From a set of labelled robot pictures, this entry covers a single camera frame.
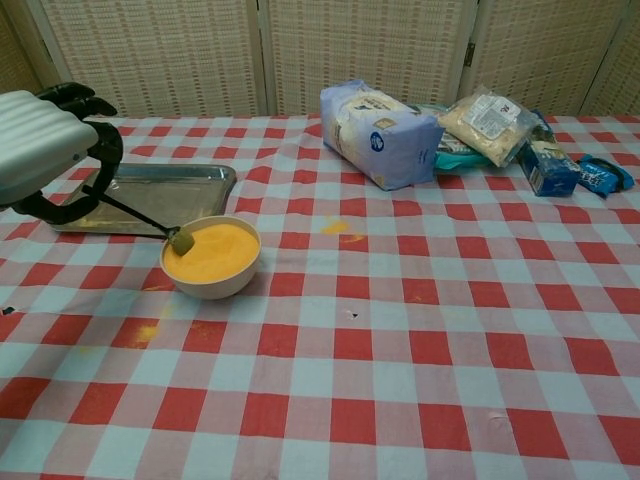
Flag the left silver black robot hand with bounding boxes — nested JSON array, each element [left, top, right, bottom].
[[0, 82, 125, 226]]

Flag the woven folding screen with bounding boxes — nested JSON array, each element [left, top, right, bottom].
[[0, 0, 640, 121]]

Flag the red white checkered tablecloth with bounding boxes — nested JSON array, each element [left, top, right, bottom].
[[0, 113, 640, 480]]

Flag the small blue snack packet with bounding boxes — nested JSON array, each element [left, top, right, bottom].
[[574, 155, 634, 199]]

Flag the metal spoon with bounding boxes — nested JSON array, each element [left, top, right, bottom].
[[82, 185, 196, 256]]

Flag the grey printed snack packet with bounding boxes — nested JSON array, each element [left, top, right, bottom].
[[438, 133, 474, 155]]

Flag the light purple flour bag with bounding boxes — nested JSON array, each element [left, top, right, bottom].
[[319, 79, 445, 192]]

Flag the rectangular metal tray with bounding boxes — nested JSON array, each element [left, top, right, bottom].
[[49, 163, 237, 237]]

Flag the teal snack packet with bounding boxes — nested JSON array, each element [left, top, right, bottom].
[[413, 103, 494, 172]]

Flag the beige bowl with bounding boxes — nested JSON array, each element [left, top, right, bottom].
[[159, 215, 262, 301]]

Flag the clear bag of beige grains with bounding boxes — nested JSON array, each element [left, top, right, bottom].
[[437, 85, 535, 168]]

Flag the blue cookie box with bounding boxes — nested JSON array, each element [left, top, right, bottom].
[[516, 110, 581, 197]]

